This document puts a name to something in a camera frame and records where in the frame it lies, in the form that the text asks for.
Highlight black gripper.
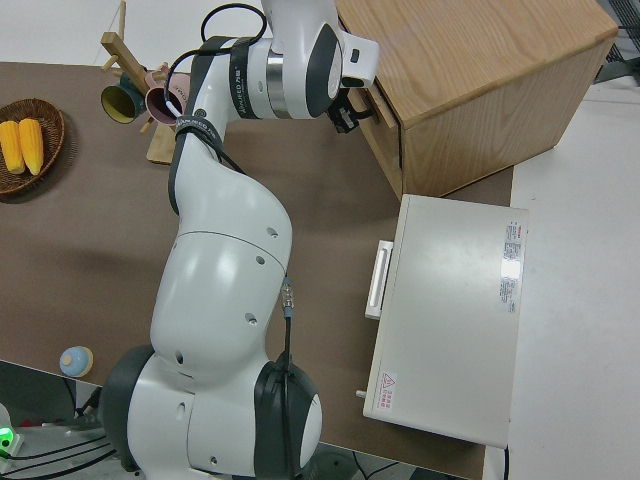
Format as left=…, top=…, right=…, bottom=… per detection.
left=327, top=79, right=377, bottom=137

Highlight light wooden drawer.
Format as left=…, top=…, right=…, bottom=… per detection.
left=349, top=82, right=404, bottom=199

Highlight wooden cabinet housing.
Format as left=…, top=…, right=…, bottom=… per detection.
left=333, top=0, right=619, bottom=202

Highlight pink mug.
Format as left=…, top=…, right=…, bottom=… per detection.
left=144, top=62, right=194, bottom=126

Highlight wooden mug tree stand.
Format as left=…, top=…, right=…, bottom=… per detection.
left=101, top=0, right=187, bottom=166

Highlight white toaster oven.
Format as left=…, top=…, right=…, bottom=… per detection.
left=362, top=193, right=530, bottom=449

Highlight dark blue mug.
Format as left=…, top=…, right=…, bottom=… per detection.
left=101, top=74, right=147, bottom=124

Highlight brown table mat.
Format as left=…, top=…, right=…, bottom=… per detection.
left=0, top=60, right=516, bottom=480

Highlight brown wicker basket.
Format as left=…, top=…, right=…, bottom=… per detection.
left=0, top=98, right=66, bottom=195

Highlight yellow corn cob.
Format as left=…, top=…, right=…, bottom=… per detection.
left=18, top=118, right=45, bottom=176
left=0, top=120, right=25, bottom=175

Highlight blue wooden shaker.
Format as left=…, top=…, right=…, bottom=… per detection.
left=59, top=346, right=95, bottom=379

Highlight white device with green light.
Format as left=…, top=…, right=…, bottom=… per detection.
left=0, top=402, right=24, bottom=459

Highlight black velcro cable strap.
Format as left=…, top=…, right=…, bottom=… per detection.
left=174, top=114, right=221, bottom=147
left=228, top=38, right=253, bottom=121

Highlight white oven door handle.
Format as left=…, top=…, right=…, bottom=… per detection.
left=363, top=239, right=396, bottom=321

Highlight dark wire grid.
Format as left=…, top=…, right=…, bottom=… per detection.
left=599, top=29, right=640, bottom=86

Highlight black floor cables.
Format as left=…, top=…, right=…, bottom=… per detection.
left=0, top=432, right=121, bottom=476

